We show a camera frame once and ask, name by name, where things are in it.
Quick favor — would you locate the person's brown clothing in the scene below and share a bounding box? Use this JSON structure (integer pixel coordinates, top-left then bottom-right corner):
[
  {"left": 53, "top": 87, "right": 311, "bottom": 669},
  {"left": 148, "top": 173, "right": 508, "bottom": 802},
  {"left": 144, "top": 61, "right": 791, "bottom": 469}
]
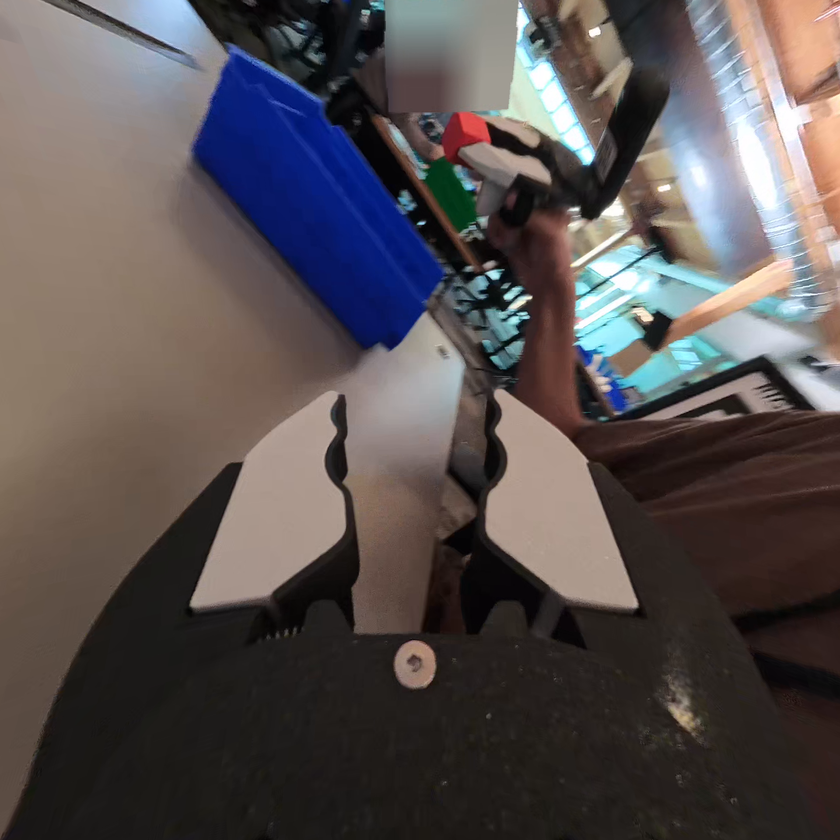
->
[{"left": 578, "top": 407, "right": 840, "bottom": 736}]

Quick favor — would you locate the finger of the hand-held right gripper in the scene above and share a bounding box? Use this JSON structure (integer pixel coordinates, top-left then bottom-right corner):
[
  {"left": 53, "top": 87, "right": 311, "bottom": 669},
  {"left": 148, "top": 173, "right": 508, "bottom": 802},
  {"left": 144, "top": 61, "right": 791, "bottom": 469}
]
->
[{"left": 460, "top": 122, "right": 559, "bottom": 185}]

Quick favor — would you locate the grey desk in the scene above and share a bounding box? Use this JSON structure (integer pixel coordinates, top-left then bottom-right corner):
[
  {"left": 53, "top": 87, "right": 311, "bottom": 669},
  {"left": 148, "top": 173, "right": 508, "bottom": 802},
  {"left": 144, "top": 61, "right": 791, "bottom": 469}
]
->
[{"left": 0, "top": 0, "right": 467, "bottom": 788}]

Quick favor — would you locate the person's right hand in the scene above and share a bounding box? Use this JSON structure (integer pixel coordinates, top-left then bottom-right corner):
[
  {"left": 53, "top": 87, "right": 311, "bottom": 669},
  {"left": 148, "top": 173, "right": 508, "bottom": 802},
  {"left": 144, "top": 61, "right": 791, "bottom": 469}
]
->
[{"left": 486, "top": 204, "right": 578, "bottom": 283}]

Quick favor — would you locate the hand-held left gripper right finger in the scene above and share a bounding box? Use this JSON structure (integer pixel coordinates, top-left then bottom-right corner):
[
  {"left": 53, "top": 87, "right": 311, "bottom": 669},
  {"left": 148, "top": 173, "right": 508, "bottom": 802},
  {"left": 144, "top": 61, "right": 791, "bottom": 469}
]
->
[{"left": 466, "top": 392, "right": 640, "bottom": 620}]

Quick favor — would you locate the person's right forearm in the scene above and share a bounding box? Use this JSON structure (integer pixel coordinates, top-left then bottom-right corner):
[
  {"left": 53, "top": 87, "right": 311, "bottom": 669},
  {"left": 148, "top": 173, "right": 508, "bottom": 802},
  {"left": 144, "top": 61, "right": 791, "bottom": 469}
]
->
[{"left": 510, "top": 263, "right": 588, "bottom": 437}]

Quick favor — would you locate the blue plastic bin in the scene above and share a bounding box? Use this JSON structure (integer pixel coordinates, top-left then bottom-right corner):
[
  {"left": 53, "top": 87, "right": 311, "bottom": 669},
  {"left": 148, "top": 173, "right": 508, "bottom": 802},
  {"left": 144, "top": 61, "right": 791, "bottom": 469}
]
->
[{"left": 195, "top": 50, "right": 447, "bottom": 351}]

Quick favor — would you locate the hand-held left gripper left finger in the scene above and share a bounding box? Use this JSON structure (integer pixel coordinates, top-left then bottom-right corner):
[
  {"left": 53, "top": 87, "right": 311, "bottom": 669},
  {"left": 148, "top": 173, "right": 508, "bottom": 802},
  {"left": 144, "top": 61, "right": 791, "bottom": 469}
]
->
[{"left": 191, "top": 392, "right": 359, "bottom": 620}]

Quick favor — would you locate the green plastic bin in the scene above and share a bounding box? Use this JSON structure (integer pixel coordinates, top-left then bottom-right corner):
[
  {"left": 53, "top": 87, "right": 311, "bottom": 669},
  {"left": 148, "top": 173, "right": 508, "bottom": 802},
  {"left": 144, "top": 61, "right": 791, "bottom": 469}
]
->
[{"left": 423, "top": 161, "right": 480, "bottom": 237}]

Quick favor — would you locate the black framed board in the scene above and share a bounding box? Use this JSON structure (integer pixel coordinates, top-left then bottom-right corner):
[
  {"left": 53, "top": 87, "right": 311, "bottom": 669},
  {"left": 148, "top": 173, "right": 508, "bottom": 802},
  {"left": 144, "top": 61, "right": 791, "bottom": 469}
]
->
[{"left": 624, "top": 357, "right": 821, "bottom": 421}]

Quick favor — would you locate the red wooden block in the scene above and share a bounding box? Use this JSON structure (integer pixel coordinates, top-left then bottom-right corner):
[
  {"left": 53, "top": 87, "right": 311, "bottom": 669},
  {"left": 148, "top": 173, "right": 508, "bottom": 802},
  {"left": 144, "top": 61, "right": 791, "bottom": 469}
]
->
[{"left": 443, "top": 113, "right": 493, "bottom": 165}]

